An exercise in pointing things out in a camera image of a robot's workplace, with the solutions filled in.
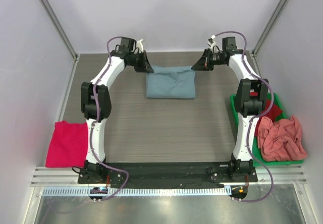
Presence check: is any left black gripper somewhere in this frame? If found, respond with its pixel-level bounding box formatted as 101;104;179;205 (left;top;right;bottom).
129;49;153;72

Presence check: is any blue-grey t shirt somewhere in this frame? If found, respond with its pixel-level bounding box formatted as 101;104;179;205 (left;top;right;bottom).
146;66;196;99

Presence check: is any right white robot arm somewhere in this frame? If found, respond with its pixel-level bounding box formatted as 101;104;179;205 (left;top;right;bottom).
191;36;270;183

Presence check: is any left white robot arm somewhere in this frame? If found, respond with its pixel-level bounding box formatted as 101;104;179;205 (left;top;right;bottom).
78;36;153;184

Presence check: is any dark red t shirt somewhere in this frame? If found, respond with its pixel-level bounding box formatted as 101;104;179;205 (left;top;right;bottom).
254;94;283;137

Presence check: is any salmon pink t shirt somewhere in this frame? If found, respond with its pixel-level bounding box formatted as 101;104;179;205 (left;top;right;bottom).
257;116;307;162

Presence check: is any green plastic tray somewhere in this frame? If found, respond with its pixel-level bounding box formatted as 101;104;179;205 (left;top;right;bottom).
229;92;304;167

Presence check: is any folded magenta t shirt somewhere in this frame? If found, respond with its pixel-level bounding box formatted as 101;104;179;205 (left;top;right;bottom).
45;121;88;168

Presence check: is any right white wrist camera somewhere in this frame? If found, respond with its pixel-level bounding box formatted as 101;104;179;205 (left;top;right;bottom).
207;35;219;53

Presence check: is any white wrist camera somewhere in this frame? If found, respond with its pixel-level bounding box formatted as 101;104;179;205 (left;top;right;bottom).
136;39;144;53
207;35;219;53

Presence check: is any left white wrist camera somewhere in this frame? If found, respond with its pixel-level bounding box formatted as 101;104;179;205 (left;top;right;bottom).
136;39;144;53

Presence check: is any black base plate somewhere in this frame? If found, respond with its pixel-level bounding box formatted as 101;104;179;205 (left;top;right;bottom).
78;161;258;189

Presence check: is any right aluminium frame post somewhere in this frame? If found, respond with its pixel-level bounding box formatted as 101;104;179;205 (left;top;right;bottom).
251;0;301;58

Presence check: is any aluminium frame post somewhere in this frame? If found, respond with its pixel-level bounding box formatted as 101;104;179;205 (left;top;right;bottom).
30;0;79;62
251;0;301;58

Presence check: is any left aluminium frame post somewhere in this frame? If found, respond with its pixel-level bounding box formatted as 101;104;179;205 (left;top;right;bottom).
30;0;79;62

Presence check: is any white slotted cable duct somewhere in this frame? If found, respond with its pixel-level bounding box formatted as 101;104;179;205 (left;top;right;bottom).
42;186;232;197

